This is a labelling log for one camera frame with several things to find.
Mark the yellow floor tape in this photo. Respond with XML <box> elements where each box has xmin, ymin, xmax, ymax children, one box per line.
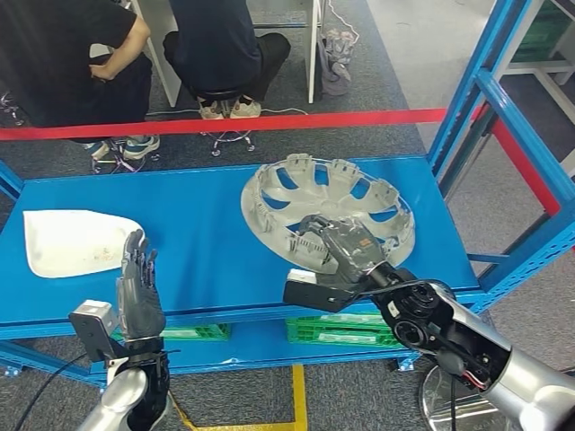
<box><xmin>169</xmin><ymin>364</ymin><xmax>309</xmax><ymax>431</ymax></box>

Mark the red barrier tape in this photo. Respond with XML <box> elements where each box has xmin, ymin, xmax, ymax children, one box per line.
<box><xmin>0</xmin><ymin>107</ymin><xmax>565</xmax><ymax>218</ymax></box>

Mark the white frame rack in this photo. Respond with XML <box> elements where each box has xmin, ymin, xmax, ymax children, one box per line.
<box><xmin>500</xmin><ymin>0</ymin><xmax>575</xmax><ymax>123</ymax></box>

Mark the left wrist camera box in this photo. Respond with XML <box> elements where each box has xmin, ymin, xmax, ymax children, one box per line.
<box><xmin>68</xmin><ymin>299</ymin><xmax>121</xmax><ymax>364</ymax></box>

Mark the black stool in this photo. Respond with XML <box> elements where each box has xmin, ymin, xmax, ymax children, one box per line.
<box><xmin>196</xmin><ymin>87</ymin><xmax>256</xmax><ymax>158</ymax></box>

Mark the person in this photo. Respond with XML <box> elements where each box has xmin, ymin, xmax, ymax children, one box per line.
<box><xmin>162</xmin><ymin>0</ymin><xmax>292</xmax><ymax>120</ymax></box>
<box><xmin>0</xmin><ymin>0</ymin><xmax>162</xmax><ymax>162</ymax></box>

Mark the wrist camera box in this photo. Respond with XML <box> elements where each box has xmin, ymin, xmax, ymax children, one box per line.
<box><xmin>68</xmin><ymin>299</ymin><xmax>121</xmax><ymax>364</ymax></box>
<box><xmin>283</xmin><ymin>268</ymin><xmax>366</xmax><ymax>313</ymax></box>

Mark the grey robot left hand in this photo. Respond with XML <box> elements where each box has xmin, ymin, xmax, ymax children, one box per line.
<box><xmin>116</xmin><ymin>228</ymin><xmax>167</xmax><ymax>343</ymax></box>

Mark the blue metal shelf rack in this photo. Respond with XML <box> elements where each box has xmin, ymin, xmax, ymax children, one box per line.
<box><xmin>0</xmin><ymin>0</ymin><xmax>575</xmax><ymax>394</ymax></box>

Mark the grey bag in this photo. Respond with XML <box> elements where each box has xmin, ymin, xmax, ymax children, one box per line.
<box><xmin>315</xmin><ymin>28</ymin><xmax>360</xmax><ymax>98</ymax></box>

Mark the chrome chair base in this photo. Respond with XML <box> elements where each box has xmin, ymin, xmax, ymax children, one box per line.
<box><xmin>89</xmin><ymin>137</ymin><xmax>162</xmax><ymax>175</ymax></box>
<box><xmin>0</xmin><ymin>90</ymin><xmax>24</xmax><ymax>128</ymax></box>

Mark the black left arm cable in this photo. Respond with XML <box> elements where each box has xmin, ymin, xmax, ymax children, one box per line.
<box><xmin>13</xmin><ymin>352</ymin><xmax>88</xmax><ymax>431</ymax></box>

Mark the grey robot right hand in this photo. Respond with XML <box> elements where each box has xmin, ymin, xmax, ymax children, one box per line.
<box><xmin>294</xmin><ymin>214</ymin><xmax>392</xmax><ymax>286</ymax></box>

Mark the green plastic crate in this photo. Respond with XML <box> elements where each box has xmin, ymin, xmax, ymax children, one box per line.
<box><xmin>110</xmin><ymin>322</ymin><xmax>233</xmax><ymax>343</ymax></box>
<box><xmin>512</xmin><ymin>12</ymin><xmax>575</xmax><ymax>64</ymax></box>
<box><xmin>286</xmin><ymin>313</ymin><xmax>407</xmax><ymax>350</ymax></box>

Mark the grey wheel hubcap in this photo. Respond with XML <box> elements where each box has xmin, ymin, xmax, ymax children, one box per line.
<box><xmin>240</xmin><ymin>153</ymin><xmax>416</xmax><ymax>276</ymax></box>

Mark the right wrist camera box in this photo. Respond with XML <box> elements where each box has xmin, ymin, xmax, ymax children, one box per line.
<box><xmin>283</xmin><ymin>268</ymin><xmax>366</xmax><ymax>313</ymax></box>

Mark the white plastic cover part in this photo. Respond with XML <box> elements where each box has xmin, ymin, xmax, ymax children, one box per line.
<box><xmin>23</xmin><ymin>209</ymin><xmax>146</xmax><ymax>279</ymax></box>

